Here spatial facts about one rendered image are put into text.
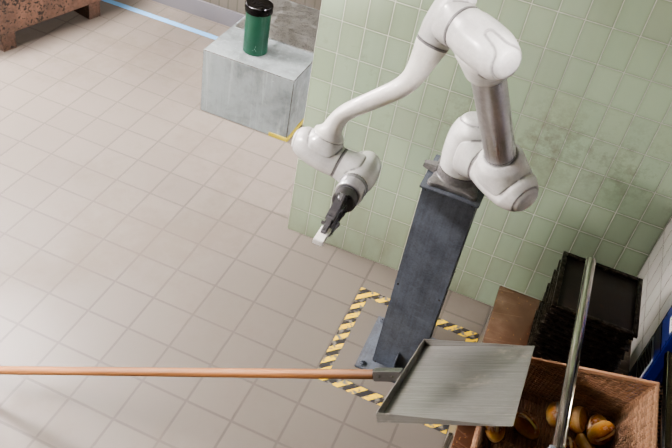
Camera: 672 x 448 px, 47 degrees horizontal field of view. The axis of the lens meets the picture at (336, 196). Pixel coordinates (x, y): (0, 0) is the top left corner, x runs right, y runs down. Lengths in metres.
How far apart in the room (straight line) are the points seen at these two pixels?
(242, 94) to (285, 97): 0.27
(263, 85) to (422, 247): 1.81
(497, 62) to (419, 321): 1.40
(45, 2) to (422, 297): 3.24
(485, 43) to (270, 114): 2.55
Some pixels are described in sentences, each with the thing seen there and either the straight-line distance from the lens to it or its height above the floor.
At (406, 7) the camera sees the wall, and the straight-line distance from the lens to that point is 3.11.
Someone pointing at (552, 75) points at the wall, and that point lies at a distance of 3.10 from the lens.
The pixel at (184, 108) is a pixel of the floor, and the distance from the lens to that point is 4.70.
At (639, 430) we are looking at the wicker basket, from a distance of 2.59.
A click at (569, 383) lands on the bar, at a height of 1.17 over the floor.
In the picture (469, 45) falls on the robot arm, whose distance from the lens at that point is 2.09.
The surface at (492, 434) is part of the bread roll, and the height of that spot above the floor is 0.63.
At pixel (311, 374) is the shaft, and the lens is 2.47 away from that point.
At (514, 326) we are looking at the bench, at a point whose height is 0.58.
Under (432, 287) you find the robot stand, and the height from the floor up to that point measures 0.55.
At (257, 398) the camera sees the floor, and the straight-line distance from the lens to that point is 3.24.
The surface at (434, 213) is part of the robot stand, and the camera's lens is 2.79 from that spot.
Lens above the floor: 2.64
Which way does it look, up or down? 39 degrees down
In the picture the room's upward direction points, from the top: 11 degrees clockwise
